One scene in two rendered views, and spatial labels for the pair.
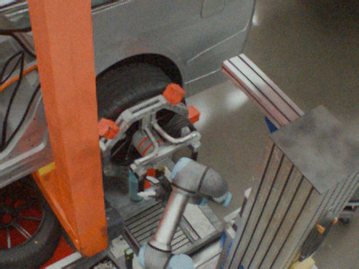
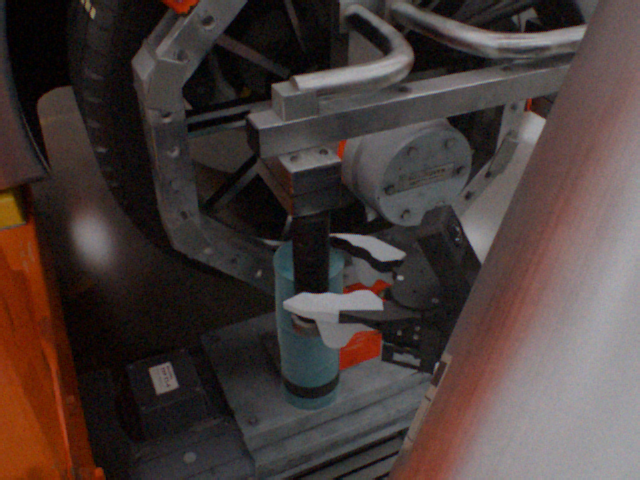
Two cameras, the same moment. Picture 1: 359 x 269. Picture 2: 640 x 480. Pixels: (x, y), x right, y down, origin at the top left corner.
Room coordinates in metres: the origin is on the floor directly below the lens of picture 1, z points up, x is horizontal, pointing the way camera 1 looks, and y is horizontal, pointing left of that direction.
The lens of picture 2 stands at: (1.10, -0.10, 1.21)
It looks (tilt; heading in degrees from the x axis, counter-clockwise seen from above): 38 degrees down; 7
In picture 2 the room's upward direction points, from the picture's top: straight up
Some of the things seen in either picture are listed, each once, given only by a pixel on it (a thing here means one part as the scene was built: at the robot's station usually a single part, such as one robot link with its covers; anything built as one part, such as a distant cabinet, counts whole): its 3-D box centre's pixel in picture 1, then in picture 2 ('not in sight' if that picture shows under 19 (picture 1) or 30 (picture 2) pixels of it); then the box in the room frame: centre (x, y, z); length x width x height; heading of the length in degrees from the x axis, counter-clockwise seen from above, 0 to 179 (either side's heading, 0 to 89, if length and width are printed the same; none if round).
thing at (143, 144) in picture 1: (151, 147); (380, 140); (1.79, -0.09, 0.85); 0.21 x 0.14 x 0.14; 32
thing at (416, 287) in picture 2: (167, 193); (447, 318); (1.53, -0.17, 0.80); 0.12 x 0.08 x 0.09; 77
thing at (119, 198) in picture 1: (128, 171); (307, 320); (2.00, 0.04, 0.32); 0.40 x 0.30 x 0.28; 122
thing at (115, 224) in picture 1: (97, 214); (180, 445); (1.72, 0.23, 0.26); 0.42 x 0.18 x 0.35; 32
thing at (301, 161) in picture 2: (138, 170); (297, 165); (1.59, -0.01, 0.93); 0.09 x 0.05 x 0.05; 32
